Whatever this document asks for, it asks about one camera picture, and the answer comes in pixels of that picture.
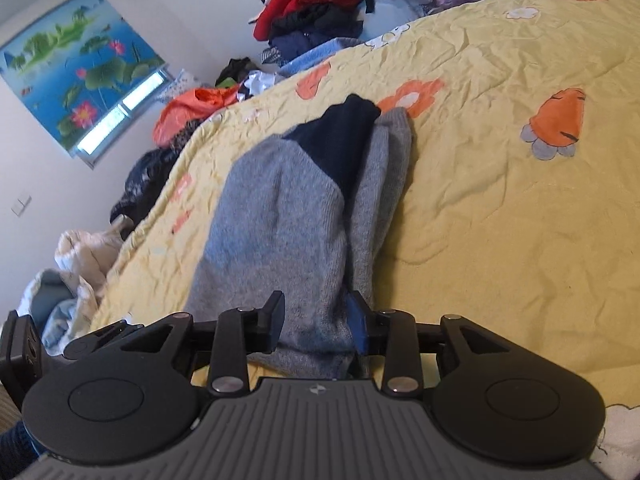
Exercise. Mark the grey and navy knit sweater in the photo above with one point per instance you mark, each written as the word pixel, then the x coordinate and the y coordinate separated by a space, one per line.
pixel 305 213

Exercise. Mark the white wall switch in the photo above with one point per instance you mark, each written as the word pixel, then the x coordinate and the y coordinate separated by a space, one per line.
pixel 20 204

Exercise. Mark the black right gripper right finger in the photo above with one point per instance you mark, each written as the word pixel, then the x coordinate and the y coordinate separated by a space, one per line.
pixel 392 335

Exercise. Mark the lotus print window blind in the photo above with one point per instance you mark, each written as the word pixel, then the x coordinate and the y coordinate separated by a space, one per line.
pixel 84 73

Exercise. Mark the yellow carrot print quilt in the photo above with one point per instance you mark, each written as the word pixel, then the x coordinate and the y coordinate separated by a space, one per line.
pixel 521 209

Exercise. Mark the orange plastic bag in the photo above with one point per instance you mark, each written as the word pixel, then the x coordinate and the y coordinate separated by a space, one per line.
pixel 197 103

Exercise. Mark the light blue folded towel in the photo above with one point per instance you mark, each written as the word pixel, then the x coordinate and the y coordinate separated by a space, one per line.
pixel 316 56

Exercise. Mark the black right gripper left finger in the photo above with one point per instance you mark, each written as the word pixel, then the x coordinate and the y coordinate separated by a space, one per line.
pixel 238 334

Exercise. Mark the navy garment in pile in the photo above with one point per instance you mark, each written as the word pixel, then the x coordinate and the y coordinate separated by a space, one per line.
pixel 295 44

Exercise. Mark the dark floral jacket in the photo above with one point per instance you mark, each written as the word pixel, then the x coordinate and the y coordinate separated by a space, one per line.
pixel 144 184

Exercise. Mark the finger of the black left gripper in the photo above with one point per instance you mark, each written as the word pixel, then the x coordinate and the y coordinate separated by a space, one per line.
pixel 94 341

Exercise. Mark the red garment on pile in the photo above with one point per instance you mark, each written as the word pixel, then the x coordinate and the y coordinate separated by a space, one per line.
pixel 281 17

